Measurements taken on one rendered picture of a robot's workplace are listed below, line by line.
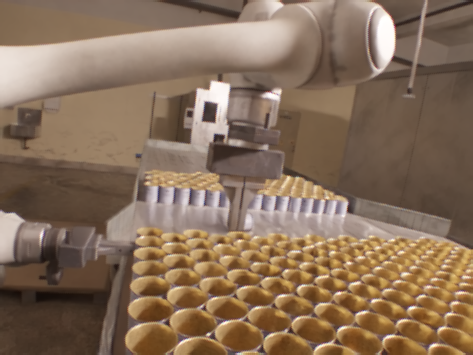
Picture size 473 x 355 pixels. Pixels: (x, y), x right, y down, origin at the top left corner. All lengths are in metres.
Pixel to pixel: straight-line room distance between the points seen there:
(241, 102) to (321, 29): 0.19
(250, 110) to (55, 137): 7.19
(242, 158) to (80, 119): 7.00
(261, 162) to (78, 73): 0.32
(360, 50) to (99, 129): 7.14
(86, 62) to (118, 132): 6.97
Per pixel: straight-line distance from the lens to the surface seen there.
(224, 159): 0.52
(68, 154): 7.58
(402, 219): 1.81
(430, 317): 0.71
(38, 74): 0.41
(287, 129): 7.60
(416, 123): 3.72
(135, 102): 7.30
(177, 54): 0.35
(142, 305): 0.54
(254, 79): 0.51
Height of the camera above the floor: 1.48
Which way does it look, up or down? 10 degrees down
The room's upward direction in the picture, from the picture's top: 9 degrees clockwise
